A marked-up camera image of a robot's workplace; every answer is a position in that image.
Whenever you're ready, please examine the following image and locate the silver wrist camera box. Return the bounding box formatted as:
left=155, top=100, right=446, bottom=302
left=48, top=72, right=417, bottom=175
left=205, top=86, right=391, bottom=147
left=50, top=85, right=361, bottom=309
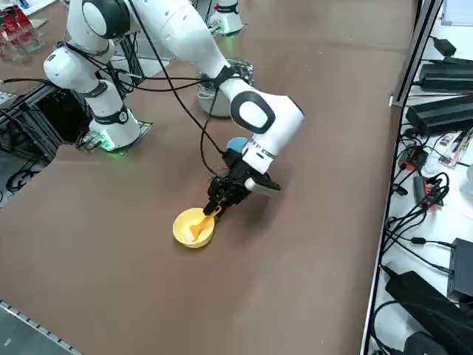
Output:
left=243, top=176, right=282, bottom=197

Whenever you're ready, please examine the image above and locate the large black power adapter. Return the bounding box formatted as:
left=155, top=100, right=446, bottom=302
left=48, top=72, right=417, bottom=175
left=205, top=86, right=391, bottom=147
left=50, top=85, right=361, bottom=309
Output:
left=384, top=271, right=473, bottom=345

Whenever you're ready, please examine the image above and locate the printed paper card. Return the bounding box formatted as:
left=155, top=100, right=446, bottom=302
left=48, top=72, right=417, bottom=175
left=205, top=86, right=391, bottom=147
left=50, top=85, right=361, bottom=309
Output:
left=438, top=131, right=473, bottom=167

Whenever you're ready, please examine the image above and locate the aluminium rail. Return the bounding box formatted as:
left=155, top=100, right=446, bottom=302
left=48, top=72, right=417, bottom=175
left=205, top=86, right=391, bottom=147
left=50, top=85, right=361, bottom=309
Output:
left=0, top=299, right=81, bottom=355

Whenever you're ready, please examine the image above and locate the black power supply brick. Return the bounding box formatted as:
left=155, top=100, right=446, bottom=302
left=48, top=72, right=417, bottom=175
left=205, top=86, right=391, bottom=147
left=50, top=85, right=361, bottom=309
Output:
left=419, top=63, right=473, bottom=92
left=405, top=95, right=473, bottom=136

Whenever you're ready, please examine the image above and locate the black metal frame stand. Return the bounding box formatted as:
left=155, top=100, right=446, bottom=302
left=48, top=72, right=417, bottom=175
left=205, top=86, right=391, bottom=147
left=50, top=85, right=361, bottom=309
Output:
left=0, top=81, right=92, bottom=166

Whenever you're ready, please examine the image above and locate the orange black power strip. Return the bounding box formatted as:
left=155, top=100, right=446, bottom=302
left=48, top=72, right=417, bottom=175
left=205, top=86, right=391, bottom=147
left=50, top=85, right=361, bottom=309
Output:
left=398, top=145, right=429, bottom=171

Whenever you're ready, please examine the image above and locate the black electronics box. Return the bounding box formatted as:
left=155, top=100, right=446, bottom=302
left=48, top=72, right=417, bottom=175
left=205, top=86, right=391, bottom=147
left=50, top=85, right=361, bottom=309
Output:
left=446, top=238, right=473, bottom=300

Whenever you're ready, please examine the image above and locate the grey electric cooking pot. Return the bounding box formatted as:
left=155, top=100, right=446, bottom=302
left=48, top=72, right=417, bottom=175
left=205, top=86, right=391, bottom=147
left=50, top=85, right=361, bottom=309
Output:
left=195, top=58, right=256, bottom=118

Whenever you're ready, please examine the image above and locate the aluminium frame post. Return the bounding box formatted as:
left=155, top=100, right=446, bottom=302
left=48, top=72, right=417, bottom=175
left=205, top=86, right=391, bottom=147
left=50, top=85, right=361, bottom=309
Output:
left=389, top=0, right=444, bottom=108

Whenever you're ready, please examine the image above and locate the glass pot lid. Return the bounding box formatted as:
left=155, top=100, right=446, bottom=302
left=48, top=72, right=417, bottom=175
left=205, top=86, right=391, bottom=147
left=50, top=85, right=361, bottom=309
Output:
left=197, top=58, right=256, bottom=84

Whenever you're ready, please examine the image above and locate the clear acrylic rack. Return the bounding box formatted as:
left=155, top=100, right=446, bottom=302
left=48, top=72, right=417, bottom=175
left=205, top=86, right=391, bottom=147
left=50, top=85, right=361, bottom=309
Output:
left=0, top=7, right=47, bottom=66

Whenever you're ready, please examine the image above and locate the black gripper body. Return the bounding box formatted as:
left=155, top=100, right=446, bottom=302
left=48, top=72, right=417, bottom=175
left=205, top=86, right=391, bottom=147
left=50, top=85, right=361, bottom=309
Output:
left=221, top=162, right=256, bottom=206

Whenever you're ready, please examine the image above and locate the yellow plastic bowl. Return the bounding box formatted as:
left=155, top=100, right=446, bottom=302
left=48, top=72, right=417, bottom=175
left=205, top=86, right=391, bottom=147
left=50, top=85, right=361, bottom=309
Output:
left=171, top=208, right=216, bottom=249

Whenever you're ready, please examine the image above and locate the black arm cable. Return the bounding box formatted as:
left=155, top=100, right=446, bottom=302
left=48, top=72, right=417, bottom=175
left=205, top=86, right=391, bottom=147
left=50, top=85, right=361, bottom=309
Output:
left=199, top=84, right=226, bottom=177
left=127, top=0, right=232, bottom=156

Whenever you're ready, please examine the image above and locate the blue plastic cup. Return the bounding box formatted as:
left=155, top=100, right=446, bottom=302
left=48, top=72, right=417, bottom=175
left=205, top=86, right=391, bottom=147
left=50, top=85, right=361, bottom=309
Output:
left=225, top=136, right=248, bottom=155

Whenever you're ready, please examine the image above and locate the small black power adapter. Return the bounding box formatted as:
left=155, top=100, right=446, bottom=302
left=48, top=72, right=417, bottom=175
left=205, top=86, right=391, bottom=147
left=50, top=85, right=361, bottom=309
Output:
left=432, top=36, right=457, bottom=57

